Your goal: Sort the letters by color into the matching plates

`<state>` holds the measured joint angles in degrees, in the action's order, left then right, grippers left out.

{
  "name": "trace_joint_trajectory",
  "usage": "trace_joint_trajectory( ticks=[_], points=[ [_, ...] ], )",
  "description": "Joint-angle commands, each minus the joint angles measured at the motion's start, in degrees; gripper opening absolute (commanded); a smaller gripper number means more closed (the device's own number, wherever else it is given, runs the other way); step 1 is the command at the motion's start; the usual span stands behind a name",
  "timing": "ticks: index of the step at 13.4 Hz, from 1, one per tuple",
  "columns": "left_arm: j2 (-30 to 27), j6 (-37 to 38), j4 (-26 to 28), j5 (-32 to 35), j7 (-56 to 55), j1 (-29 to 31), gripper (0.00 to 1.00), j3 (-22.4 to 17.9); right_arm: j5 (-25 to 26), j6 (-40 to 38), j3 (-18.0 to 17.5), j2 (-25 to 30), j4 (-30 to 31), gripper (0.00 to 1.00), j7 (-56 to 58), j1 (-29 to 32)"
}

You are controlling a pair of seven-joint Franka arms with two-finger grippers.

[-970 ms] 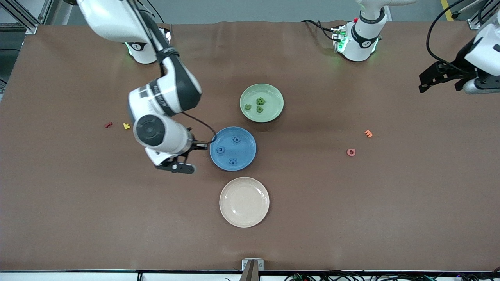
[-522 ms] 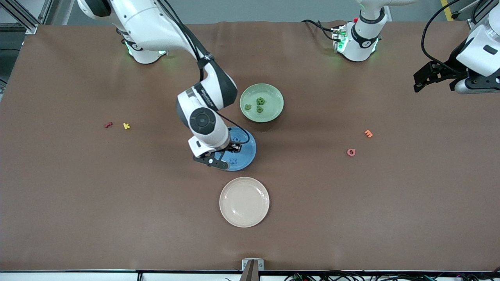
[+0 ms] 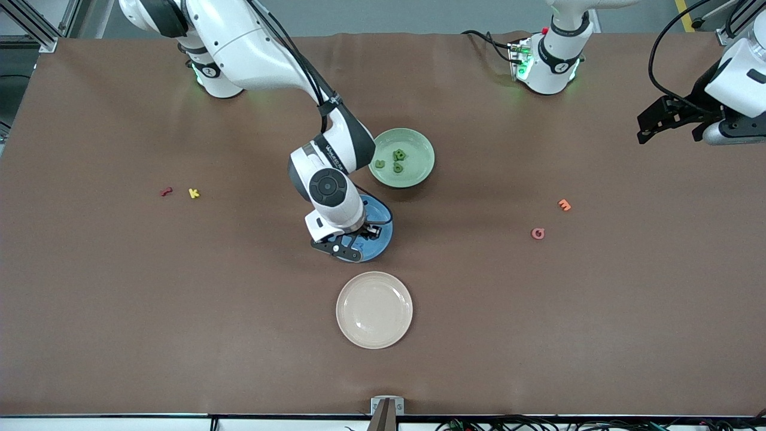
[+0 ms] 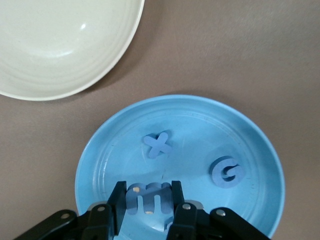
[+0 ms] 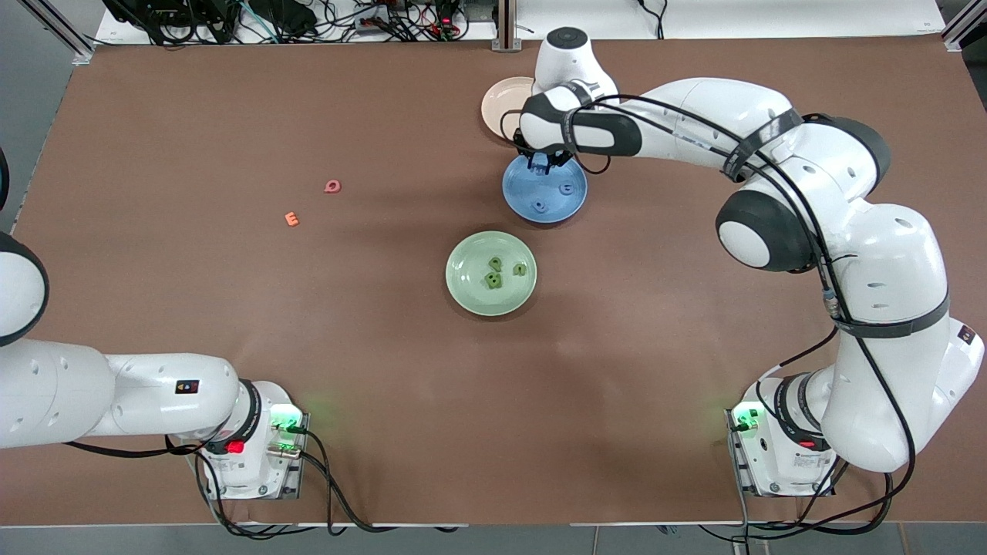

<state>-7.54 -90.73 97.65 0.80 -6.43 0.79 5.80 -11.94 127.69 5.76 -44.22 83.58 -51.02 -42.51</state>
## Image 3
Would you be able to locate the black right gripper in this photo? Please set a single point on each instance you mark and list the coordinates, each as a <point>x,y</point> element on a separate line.
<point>367,230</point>

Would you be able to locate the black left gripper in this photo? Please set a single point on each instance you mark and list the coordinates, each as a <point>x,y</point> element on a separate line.
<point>699,96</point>

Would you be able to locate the green foam letter B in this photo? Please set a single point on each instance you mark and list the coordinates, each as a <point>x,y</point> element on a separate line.
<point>401,156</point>

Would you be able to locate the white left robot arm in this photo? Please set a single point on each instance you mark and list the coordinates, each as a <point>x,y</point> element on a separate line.
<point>553,66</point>

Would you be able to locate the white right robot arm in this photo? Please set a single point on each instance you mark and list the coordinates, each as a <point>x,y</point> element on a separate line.
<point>257,54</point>

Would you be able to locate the blue plate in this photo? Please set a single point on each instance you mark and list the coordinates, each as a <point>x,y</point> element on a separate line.
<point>383,239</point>

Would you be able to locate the green plate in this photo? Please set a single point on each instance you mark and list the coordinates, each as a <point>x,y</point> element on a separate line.
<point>416,173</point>

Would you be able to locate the beige plate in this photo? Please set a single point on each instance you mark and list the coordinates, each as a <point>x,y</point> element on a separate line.
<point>374,310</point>

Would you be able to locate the orange foam letter E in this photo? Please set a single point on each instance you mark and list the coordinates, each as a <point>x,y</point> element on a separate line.
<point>564,205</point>

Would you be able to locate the pink letter G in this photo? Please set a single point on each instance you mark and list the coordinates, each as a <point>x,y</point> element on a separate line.
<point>534,234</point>

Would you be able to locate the brown table cover sheet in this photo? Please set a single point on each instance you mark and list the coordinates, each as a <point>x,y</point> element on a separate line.
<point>179,335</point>

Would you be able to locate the aluminium frame profile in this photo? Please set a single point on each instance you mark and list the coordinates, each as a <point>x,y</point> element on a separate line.
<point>36,27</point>
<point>727,36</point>
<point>90,18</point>

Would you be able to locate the grey metal bracket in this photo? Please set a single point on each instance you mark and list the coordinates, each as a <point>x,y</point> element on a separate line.
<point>377,407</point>

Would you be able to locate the tan wedge post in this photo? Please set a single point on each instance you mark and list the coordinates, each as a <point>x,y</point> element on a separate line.
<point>383,422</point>

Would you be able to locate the white table edge rail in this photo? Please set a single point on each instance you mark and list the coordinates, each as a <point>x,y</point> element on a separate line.
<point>119,424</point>

